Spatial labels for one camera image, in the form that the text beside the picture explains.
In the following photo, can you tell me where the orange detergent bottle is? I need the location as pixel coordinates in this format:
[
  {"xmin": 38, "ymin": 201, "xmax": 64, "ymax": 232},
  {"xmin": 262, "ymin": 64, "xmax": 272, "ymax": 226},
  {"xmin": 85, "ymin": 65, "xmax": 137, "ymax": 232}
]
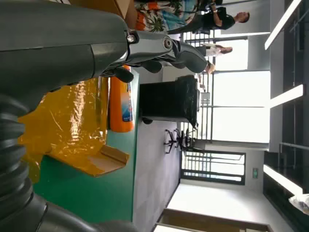
[{"xmin": 109, "ymin": 65, "xmax": 135, "ymax": 133}]

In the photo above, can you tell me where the yellow taped flat cardboard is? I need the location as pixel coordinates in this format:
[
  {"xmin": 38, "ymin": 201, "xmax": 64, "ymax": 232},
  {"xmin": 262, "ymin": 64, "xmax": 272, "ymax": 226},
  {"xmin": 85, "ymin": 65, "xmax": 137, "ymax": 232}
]
[{"xmin": 18, "ymin": 76, "xmax": 130, "ymax": 185}]

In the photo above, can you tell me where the person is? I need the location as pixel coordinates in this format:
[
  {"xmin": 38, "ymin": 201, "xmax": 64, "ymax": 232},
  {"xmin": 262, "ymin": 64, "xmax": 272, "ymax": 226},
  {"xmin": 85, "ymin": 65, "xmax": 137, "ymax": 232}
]
[
  {"xmin": 195, "ymin": 43, "xmax": 234, "ymax": 58},
  {"xmin": 169, "ymin": 3, "xmax": 250, "ymax": 35},
  {"xmin": 133, "ymin": 0, "xmax": 200, "ymax": 33}
]

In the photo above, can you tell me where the black wheeled bin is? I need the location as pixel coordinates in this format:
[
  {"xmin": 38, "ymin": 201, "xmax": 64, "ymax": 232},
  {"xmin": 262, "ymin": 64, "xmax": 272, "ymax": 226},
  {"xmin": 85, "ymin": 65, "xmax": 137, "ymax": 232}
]
[{"xmin": 139, "ymin": 75, "xmax": 200, "ymax": 129}]

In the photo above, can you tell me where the green table mat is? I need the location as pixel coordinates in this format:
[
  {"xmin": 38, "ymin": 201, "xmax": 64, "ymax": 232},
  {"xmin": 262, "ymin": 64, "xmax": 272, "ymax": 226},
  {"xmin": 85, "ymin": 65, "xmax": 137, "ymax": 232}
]
[{"xmin": 33, "ymin": 69, "xmax": 140, "ymax": 224}]

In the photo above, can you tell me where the black office chair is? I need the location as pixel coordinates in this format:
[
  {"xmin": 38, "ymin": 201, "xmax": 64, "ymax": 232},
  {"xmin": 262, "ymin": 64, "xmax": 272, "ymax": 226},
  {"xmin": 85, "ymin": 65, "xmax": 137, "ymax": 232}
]
[{"xmin": 164, "ymin": 128, "xmax": 206, "ymax": 155}]

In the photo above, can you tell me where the black window railing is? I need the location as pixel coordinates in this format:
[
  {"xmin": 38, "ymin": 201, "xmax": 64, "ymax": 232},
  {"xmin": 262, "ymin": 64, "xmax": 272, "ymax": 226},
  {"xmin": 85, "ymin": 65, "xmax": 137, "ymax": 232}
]
[{"xmin": 180, "ymin": 30, "xmax": 249, "ymax": 142}]

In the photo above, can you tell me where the black metal railing gate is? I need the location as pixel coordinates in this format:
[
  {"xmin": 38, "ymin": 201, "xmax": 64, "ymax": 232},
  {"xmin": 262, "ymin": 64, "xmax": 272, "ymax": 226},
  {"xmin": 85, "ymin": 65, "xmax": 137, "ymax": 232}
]
[{"xmin": 180, "ymin": 150, "xmax": 246, "ymax": 186}]

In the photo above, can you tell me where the white ceiling light strip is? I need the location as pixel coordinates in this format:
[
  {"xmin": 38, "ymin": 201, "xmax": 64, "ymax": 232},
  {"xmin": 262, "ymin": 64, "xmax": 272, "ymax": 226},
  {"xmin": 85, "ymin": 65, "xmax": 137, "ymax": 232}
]
[
  {"xmin": 263, "ymin": 164, "xmax": 304, "ymax": 196},
  {"xmin": 265, "ymin": 0, "xmax": 303, "ymax": 51},
  {"xmin": 270, "ymin": 84, "xmax": 304, "ymax": 109}
]

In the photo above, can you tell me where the brown door frame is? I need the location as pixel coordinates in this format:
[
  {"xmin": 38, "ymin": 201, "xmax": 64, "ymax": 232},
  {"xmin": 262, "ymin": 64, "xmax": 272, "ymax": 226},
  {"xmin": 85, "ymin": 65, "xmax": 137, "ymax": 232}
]
[{"xmin": 151, "ymin": 208, "xmax": 274, "ymax": 232}]

